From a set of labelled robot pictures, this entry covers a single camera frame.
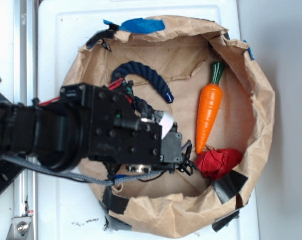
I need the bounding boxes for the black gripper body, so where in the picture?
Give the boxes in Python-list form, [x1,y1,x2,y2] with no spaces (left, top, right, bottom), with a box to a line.
[59,83,193,175]

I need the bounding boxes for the dark blue twisted rope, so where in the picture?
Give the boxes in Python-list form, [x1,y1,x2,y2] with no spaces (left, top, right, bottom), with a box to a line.
[110,61,175,118]

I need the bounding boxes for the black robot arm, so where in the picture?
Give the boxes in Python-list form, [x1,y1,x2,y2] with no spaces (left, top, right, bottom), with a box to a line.
[0,83,195,175]

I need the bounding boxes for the red crumpled cloth ball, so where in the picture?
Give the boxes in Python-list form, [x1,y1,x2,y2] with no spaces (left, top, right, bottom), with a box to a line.
[195,148,243,181]

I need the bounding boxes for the orange toy carrot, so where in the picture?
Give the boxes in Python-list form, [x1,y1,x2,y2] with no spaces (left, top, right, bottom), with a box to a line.
[195,61,225,155]

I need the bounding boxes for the brown paper bag basket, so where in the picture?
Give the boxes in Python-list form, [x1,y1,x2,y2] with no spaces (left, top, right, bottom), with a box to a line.
[64,15,275,238]

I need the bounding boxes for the white plastic tray board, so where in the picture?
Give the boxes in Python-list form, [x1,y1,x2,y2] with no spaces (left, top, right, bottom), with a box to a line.
[37,0,260,240]

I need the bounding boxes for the blue masking tape piece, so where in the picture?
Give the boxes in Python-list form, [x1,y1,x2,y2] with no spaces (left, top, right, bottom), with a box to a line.
[103,18,165,34]

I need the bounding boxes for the metal corner bracket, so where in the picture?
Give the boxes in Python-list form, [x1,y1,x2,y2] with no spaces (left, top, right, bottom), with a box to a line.
[6,216,34,240]

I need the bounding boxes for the aluminium rail frame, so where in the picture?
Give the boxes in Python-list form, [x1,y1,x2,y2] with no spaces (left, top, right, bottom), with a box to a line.
[13,0,39,240]

